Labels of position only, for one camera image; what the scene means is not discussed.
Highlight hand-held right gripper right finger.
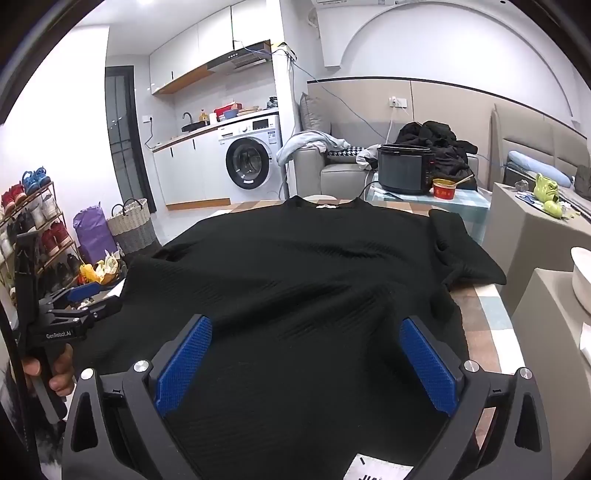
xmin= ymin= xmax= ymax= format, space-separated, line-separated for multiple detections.
xmin=399 ymin=316 xmax=552 ymax=480

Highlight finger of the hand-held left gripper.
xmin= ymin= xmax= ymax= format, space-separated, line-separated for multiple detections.
xmin=39 ymin=282 xmax=101 ymax=311
xmin=46 ymin=298 xmax=124 ymax=329

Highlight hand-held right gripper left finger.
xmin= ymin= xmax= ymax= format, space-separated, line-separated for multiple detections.
xmin=62 ymin=315 xmax=214 ymax=480

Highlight black knit sweater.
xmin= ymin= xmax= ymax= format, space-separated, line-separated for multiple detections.
xmin=74 ymin=195 xmax=508 ymax=480

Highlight pile of black clothes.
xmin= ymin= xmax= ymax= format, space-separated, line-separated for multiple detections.
xmin=396 ymin=121 xmax=480 ymax=191

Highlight light grey clothes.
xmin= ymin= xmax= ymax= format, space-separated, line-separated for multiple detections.
xmin=277 ymin=130 xmax=352 ymax=167

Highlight person's left hand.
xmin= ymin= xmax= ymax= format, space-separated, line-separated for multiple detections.
xmin=22 ymin=344 xmax=75 ymax=398

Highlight full trash bin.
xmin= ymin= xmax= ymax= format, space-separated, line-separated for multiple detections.
xmin=78 ymin=251 xmax=129 ymax=296

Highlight metal shoe rack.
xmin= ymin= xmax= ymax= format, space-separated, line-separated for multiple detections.
xmin=0 ymin=180 xmax=83 ymax=298

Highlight purple bag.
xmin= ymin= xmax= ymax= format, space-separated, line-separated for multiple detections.
xmin=73 ymin=203 xmax=118 ymax=266

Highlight rows of shoes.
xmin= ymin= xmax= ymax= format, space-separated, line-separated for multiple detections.
xmin=0 ymin=168 xmax=81 ymax=291

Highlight woven laundry basket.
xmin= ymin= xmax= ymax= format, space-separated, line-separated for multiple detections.
xmin=107 ymin=198 xmax=160 ymax=254

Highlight checkered blanket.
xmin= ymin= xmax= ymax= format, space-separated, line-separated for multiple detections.
xmin=159 ymin=196 xmax=529 ymax=480

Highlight white paper label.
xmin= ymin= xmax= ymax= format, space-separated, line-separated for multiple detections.
xmin=344 ymin=455 xmax=414 ymax=480

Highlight white lower kitchen cabinets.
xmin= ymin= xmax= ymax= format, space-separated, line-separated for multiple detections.
xmin=152 ymin=131 xmax=232 ymax=212

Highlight white kitchen cabinets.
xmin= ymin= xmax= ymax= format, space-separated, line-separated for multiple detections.
xmin=148 ymin=0 xmax=280 ymax=96
xmin=152 ymin=131 xmax=232 ymax=212

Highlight dark glass door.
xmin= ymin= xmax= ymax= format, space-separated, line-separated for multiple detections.
xmin=105 ymin=66 xmax=147 ymax=215

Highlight beige cabinet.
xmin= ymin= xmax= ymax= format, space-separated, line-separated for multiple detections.
xmin=482 ymin=182 xmax=591 ymax=308

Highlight side table with blue cloth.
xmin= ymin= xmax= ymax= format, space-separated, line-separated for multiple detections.
xmin=365 ymin=185 xmax=492 ymax=245

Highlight white bowl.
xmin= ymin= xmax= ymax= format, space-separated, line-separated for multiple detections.
xmin=570 ymin=247 xmax=591 ymax=317

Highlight red noodle cup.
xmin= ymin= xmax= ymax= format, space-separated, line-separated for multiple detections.
xmin=431 ymin=178 xmax=459 ymax=200

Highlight black cooker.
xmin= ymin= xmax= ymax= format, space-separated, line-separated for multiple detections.
xmin=376 ymin=144 xmax=437 ymax=195

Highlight grey sofa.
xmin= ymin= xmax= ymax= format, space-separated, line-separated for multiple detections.
xmin=293 ymin=92 xmax=481 ymax=202

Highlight green figurine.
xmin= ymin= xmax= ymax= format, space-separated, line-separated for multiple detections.
xmin=533 ymin=173 xmax=566 ymax=217

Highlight grey white hoodie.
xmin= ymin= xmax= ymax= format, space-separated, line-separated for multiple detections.
xmin=355 ymin=144 xmax=385 ymax=169

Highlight blue pillow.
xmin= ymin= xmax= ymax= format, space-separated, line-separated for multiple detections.
xmin=508 ymin=151 xmax=574 ymax=188

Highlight houndstooth cushion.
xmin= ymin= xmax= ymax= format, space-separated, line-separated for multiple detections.
xmin=325 ymin=145 xmax=370 ymax=163

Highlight white washing machine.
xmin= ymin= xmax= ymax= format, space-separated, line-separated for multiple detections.
xmin=217 ymin=114 xmax=283 ymax=192

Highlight beige bed headboard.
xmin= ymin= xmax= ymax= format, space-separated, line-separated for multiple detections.
xmin=489 ymin=102 xmax=591 ymax=197

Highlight white upper kitchen cabinets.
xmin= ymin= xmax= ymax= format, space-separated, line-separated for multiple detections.
xmin=148 ymin=0 xmax=280 ymax=96

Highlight range hood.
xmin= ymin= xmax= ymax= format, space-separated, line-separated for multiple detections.
xmin=207 ymin=41 xmax=273 ymax=75

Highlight blue cable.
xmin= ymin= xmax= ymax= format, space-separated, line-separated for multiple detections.
xmin=279 ymin=44 xmax=400 ymax=141

